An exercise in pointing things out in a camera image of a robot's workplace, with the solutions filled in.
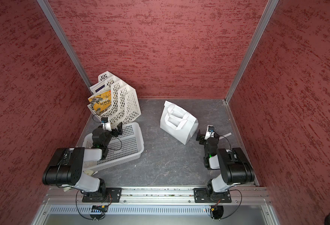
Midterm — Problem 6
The white perforated plastic basket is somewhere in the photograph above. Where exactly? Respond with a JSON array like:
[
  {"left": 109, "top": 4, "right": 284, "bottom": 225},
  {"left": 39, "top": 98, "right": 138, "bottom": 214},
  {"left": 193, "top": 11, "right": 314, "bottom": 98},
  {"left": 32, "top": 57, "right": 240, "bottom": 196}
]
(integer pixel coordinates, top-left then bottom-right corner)
[{"left": 83, "top": 122, "right": 144, "bottom": 171}]

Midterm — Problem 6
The white insulated delivery bag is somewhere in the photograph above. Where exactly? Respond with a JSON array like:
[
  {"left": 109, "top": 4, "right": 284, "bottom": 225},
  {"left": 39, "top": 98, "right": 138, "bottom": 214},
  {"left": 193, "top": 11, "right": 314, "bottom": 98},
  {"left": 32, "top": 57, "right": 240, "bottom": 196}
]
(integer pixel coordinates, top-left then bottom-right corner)
[{"left": 160, "top": 101, "right": 199, "bottom": 145}]

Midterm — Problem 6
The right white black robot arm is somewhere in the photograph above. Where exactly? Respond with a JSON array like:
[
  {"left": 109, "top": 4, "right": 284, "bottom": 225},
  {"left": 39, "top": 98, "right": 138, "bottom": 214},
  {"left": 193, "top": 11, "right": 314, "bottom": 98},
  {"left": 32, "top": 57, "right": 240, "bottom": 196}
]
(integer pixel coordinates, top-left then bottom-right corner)
[{"left": 194, "top": 132, "right": 255, "bottom": 203}]

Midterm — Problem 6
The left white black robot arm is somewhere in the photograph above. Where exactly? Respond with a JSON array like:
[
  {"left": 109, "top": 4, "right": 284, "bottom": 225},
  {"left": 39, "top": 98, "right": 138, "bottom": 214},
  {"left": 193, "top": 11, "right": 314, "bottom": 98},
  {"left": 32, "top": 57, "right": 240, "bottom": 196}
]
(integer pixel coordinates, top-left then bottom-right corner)
[{"left": 42, "top": 121, "right": 123, "bottom": 202}]

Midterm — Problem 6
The strip of white tape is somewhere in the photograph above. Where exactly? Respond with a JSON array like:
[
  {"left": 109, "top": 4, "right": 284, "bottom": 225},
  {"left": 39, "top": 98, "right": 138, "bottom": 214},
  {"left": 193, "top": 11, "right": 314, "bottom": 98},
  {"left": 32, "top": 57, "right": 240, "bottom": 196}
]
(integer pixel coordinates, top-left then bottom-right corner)
[{"left": 219, "top": 133, "right": 232, "bottom": 139}]

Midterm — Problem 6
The white perforated file organizer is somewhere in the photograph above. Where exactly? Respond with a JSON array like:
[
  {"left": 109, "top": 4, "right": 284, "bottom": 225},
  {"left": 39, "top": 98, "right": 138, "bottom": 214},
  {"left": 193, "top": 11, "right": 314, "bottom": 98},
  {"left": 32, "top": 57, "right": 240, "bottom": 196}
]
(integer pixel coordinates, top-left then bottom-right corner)
[{"left": 88, "top": 71, "right": 141, "bottom": 128}]

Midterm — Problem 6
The yellow illustrated book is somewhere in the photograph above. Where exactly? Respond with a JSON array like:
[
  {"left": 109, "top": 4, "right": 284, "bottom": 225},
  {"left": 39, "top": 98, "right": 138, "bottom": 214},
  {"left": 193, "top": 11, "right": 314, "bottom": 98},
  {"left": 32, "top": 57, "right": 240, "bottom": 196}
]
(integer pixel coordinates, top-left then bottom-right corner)
[{"left": 88, "top": 90, "right": 112, "bottom": 115}]

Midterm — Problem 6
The white booklet with blue stripe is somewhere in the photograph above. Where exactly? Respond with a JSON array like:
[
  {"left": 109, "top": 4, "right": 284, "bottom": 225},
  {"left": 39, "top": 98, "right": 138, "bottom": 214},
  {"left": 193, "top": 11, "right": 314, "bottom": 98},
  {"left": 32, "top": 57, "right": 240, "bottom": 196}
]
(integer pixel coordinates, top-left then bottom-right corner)
[{"left": 90, "top": 77, "right": 112, "bottom": 94}]

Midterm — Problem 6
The colourful children's book on table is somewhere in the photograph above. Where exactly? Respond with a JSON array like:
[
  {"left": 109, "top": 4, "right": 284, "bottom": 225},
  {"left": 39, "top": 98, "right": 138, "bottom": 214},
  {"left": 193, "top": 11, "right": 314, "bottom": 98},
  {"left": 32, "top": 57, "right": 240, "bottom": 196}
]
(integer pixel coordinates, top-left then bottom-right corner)
[{"left": 63, "top": 170, "right": 100, "bottom": 192}]

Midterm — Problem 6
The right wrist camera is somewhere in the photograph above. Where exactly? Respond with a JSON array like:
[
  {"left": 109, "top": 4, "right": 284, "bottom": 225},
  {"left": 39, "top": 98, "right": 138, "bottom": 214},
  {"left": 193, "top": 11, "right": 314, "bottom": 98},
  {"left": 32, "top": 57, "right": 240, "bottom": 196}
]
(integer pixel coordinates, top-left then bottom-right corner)
[{"left": 204, "top": 125, "right": 215, "bottom": 140}]

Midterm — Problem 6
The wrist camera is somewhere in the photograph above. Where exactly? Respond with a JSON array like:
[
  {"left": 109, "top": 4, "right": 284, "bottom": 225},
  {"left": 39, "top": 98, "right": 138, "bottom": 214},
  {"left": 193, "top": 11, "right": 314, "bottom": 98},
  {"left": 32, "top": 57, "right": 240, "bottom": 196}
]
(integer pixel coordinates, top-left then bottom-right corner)
[
  {"left": 101, "top": 117, "right": 112, "bottom": 132},
  {"left": 204, "top": 125, "right": 215, "bottom": 140}
]

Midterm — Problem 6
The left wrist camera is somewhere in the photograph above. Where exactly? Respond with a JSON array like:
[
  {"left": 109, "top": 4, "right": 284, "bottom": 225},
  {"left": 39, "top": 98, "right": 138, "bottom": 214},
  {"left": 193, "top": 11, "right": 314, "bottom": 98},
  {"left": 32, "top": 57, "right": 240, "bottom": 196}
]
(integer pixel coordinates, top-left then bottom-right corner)
[{"left": 101, "top": 117, "right": 112, "bottom": 132}]

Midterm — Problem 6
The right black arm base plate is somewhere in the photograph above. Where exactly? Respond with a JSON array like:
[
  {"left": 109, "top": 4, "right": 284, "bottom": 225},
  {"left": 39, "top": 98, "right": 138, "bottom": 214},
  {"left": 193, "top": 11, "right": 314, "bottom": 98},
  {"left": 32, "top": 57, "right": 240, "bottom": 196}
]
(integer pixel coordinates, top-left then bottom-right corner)
[{"left": 193, "top": 188, "right": 232, "bottom": 203}]

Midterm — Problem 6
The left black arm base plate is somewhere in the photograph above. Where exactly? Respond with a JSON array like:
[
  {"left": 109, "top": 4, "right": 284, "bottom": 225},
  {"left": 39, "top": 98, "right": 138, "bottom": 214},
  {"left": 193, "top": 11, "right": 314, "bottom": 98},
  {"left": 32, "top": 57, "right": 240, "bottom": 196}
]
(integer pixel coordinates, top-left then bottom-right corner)
[{"left": 82, "top": 187, "right": 122, "bottom": 203}]

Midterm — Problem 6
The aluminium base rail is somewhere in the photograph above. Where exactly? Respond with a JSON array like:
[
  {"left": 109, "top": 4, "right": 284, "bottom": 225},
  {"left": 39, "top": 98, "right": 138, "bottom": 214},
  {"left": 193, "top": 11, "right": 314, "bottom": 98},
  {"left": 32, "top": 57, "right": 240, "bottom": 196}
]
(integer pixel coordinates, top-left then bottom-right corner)
[{"left": 42, "top": 187, "right": 272, "bottom": 206}]

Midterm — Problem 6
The left aluminium corner post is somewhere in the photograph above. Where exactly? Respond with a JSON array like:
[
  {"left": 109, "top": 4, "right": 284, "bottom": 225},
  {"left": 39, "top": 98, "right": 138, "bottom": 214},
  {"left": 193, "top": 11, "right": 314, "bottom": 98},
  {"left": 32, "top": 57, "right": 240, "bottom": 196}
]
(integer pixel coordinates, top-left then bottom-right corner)
[{"left": 37, "top": 0, "right": 92, "bottom": 90}]

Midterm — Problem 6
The aluminium corner post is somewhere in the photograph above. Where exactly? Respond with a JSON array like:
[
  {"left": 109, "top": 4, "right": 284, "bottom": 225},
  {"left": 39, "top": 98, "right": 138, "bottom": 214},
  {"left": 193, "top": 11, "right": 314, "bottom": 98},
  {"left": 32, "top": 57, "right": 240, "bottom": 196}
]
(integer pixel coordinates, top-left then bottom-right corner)
[
  {"left": 225, "top": 0, "right": 279, "bottom": 105},
  {"left": 37, "top": 0, "right": 92, "bottom": 90}
]

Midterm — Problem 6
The right aluminium corner post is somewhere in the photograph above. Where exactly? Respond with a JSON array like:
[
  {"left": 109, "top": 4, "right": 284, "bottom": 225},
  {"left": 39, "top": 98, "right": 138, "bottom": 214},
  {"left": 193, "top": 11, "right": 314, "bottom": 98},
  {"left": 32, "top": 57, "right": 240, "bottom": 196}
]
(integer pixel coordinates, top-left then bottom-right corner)
[{"left": 225, "top": 0, "right": 279, "bottom": 105}]

